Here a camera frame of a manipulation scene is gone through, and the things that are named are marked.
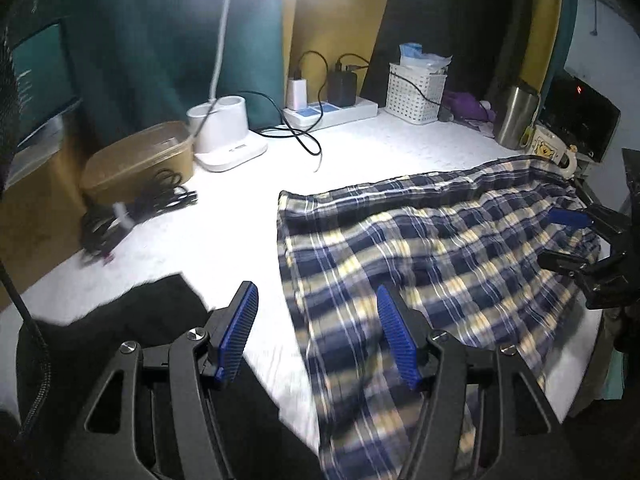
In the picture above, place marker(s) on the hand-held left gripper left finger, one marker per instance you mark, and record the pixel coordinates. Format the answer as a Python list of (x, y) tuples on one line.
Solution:
[(240, 330)]

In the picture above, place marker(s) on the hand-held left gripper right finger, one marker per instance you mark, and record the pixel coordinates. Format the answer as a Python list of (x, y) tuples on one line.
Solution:
[(397, 335)]

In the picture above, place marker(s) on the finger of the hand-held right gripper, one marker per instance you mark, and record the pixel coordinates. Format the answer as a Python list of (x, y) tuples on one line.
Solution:
[(565, 262), (567, 217)]

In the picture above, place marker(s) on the blue yellow plaid shirt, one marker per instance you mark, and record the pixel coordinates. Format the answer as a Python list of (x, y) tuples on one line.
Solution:
[(430, 260)]

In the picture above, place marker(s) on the cream mug with bear print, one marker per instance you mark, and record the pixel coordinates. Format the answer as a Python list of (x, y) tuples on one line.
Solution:
[(550, 149)]

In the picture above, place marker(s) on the black cloth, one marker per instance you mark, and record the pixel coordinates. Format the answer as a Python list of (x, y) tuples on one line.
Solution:
[(150, 340)]

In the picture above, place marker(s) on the black monitor with red light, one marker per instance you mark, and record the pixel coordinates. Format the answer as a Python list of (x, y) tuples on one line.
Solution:
[(580, 110)]

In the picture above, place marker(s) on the steel thermos tumbler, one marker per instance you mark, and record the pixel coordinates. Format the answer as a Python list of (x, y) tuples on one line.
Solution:
[(515, 115)]

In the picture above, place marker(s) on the purple cloth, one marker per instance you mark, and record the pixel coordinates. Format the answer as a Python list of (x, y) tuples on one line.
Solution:
[(467, 107)]

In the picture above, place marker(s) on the white desk lamp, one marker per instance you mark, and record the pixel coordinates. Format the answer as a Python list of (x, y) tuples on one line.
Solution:
[(225, 135)]

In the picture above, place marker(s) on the white perforated basket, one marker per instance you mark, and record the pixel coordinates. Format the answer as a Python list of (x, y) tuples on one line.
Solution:
[(415, 92)]

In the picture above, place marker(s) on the yellow curtain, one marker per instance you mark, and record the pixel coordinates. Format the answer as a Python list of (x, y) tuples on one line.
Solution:
[(335, 25), (542, 20)]

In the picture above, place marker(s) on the tan lidded box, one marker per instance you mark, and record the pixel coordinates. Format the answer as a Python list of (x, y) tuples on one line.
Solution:
[(135, 160)]

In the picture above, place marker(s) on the white power strip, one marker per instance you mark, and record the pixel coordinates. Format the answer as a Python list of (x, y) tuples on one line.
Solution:
[(330, 112), (300, 137)]

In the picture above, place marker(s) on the teal curtain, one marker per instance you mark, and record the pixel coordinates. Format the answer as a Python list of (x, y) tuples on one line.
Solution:
[(567, 15), (165, 35)]

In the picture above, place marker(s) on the clear plastic bag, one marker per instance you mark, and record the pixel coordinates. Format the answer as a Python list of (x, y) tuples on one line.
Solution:
[(425, 56)]

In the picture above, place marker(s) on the cardboard box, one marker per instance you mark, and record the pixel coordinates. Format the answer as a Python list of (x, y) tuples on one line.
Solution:
[(35, 220)]

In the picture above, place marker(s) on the dark window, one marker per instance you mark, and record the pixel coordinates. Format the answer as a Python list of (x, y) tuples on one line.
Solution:
[(450, 10)]

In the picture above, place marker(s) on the white charger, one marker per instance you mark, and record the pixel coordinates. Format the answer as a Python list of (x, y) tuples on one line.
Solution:
[(297, 92)]

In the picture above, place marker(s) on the black power adapter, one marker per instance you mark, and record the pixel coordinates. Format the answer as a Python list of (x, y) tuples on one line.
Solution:
[(342, 89)]

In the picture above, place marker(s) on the tablet with lit screen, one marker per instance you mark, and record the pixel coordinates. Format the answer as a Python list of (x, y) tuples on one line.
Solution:
[(40, 85)]

